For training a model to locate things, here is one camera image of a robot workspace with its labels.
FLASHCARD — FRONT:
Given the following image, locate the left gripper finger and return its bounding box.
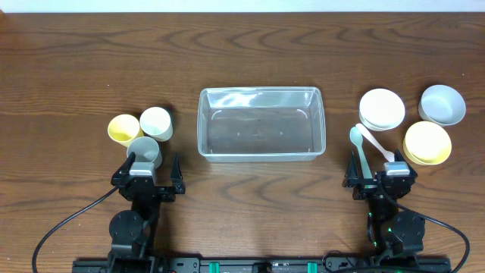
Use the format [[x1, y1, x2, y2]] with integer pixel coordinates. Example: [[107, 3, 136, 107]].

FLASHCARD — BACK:
[[170, 153, 183, 187], [115, 152, 136, 178]]

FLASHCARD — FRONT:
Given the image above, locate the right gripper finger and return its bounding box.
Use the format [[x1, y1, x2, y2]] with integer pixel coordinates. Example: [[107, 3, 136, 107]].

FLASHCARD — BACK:
[[395, 149, 417, 177], [343, 152, 358, 187]]

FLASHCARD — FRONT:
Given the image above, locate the pink plastic fork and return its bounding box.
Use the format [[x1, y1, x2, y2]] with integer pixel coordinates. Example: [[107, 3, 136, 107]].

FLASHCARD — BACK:
[[355, 123, 395, 162]]

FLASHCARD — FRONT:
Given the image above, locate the grey plastic cup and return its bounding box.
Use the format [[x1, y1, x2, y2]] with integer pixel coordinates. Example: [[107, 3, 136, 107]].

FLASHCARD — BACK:
[[127, 136, 163, 168]]

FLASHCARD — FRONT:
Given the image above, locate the yellow plastic bowl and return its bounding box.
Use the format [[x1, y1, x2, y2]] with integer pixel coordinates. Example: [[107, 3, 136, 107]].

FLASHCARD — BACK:
[[403, 121, 452, 165]]

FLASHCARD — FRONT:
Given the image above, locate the yellow plastic cup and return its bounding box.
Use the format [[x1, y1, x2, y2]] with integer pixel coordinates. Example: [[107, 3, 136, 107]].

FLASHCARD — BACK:
[[107, 114, 144, 147]]

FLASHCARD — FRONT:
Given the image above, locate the mint green plastic spoon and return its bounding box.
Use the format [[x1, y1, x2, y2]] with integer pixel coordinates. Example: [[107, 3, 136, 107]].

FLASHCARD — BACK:
[[349, 127, 373, 179]]

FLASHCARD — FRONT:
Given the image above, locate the white plastic bowl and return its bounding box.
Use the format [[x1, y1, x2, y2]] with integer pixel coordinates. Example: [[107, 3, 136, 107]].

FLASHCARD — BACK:
[[359, 89, 405, 131]]

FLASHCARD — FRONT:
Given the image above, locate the white plastic cup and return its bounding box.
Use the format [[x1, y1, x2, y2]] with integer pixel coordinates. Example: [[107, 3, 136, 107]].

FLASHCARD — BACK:
[[139, 107, 174, 142]]

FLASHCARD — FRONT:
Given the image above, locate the grey plastic bowl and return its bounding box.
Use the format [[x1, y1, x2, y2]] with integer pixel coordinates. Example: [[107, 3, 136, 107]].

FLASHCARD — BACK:
[[418, 85, 467, 127]]

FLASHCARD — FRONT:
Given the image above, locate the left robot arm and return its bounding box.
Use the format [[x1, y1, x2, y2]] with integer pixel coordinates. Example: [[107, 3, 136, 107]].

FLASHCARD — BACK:
[[106, 153, 186, 273]]

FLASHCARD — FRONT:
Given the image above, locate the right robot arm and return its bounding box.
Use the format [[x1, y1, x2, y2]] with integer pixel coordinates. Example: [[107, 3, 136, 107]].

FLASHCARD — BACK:
[[343, 151, 425, 266]]

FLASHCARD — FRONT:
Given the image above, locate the clear plastic container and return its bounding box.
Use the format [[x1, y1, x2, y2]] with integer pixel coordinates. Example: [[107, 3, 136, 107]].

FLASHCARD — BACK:
[[197, 86, 326, 163]]

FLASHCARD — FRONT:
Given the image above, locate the right black cable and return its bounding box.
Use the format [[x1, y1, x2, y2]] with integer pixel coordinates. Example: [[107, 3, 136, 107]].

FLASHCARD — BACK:
[[378, 181, 471, 273]]

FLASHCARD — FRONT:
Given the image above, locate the black cable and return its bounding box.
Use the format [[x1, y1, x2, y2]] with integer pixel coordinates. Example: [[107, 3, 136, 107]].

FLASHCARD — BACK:
[[31, 185, 119, 273], [378, 181, 471, 273]]

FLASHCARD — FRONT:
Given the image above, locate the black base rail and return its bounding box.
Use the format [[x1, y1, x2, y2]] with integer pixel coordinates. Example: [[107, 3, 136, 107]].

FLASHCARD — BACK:
[[72, 256, 452, 273]]

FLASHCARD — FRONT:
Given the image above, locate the left black cable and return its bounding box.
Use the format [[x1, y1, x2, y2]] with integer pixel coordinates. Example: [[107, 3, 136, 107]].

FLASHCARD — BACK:
[[31, 185, 119, 273]]

